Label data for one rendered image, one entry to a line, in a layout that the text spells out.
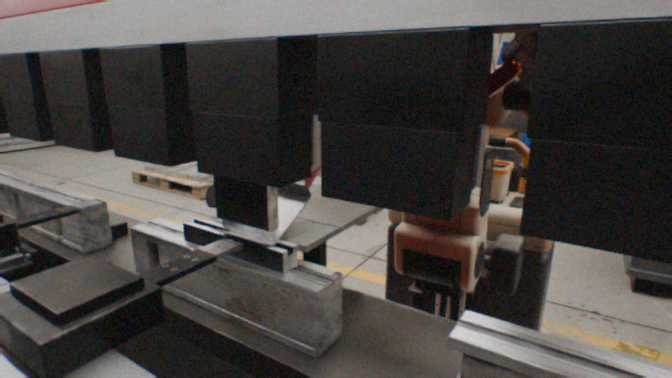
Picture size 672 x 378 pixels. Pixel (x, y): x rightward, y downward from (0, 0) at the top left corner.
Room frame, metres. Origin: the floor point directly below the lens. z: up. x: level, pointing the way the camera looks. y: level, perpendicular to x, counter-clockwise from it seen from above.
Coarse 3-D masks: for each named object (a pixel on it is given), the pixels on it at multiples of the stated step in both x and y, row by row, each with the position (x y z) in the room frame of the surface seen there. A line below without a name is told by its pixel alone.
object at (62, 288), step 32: (96, 256) 0.41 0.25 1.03; (192, 256) 0.47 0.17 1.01; (224, 256) 0.49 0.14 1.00; (32, 288) 0.34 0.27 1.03; (64, 288) 0.34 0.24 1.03; (96, 288) 0.34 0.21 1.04; (128, 288) 0.35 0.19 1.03; (160, 288) 0.37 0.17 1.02; (0, 320) 0.32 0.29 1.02; (32, 320) 0.31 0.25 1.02; (64, 320) 0.30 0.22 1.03; (96, 320) 0.31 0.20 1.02; (128, 320) 0.34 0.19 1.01; (160, 320) 0.36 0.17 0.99; (32, 352) 0.28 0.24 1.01; (64, 352) 0.29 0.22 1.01; (96, 352) 0.31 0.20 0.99
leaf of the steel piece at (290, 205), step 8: (296, 184) 0.60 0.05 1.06; (280, 192) 0.63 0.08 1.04; (288, 192) 0.62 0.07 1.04; (296, 192) 0.61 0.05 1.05; (304, 192) 0.60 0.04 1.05; (280, 200) 0.61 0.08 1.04; (288, 200) 0.60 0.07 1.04; (296, 200) 0.60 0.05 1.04; (304, 200) 0.59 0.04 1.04; (280, 208) 0.59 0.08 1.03; (288, 208) 0.59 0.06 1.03; (296, 208) 0.58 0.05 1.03; (280, 216) 0.58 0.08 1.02; (288, 216) 0.57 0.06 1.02; (280, 224) 0.56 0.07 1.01; (288, 224) 0.56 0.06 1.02; (232, 232) 0.57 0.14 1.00; (280, 232) 0.55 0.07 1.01
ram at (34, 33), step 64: (0, 0) 0.83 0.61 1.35; (64, 0) 0.70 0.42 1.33; (128, 0) 0.61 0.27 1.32; (192, 0) 0.54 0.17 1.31; (256, 0) 0.48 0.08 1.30; (320, 0) 0.43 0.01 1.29; (384, 0) 0.40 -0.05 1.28; (448, 0) 0.37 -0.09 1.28; (512, 0) 0.34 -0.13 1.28; (576, 0) 0.31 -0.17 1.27; (640, 0) 0.29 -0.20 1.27
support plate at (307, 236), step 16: (320, 192) 0.77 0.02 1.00; (304, 208) 0.68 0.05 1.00; (320, 208) 0.68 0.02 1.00; (336, 208) 0.68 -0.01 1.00; (352, 208) 0.68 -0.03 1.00; (368, 208) 0.68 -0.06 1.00; (304, 224) 0.60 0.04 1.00; (320, 224) 0.60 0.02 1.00; (336, 224) 0.60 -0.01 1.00; (352, 224) 0.62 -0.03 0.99; (288, 240) 0.54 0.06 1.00; (304, 240) 0.54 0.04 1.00; (320, 240) 0.55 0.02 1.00
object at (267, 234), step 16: (224, 192) 0.56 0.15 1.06; (240, 192) 0.54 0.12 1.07; (256, 192) 0.53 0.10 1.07; (272, 192) 0.53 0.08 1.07; (224, 208) 0.56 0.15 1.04; (240, 208) 0.54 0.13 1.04; (256, 208) 0.53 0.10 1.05; (272, 208) 0.52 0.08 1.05; (224, 224) 0.58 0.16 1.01; (240, 224) 0.56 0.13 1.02; (256, 224) 0.53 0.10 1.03; (272, 224) 0.52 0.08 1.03; (272, 240) 0.53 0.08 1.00
